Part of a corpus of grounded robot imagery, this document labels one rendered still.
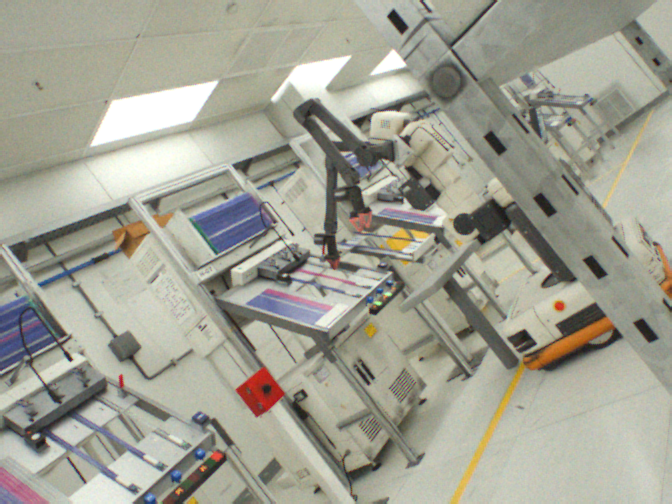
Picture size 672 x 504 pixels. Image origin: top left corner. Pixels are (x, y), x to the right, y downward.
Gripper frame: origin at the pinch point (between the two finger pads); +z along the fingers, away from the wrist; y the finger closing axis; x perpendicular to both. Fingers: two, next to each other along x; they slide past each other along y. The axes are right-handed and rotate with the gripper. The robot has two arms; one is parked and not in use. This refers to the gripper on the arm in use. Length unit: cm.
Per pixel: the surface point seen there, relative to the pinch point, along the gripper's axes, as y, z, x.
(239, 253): 28, -17, -44
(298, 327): 60, 3, 15
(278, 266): 21.4, -7.8, -23.5
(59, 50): 25, -137, -160
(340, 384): 45, 44, 24
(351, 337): 16.8, 33.4, 16.1
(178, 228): 48, -38, -66
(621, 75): -749, -4, 69
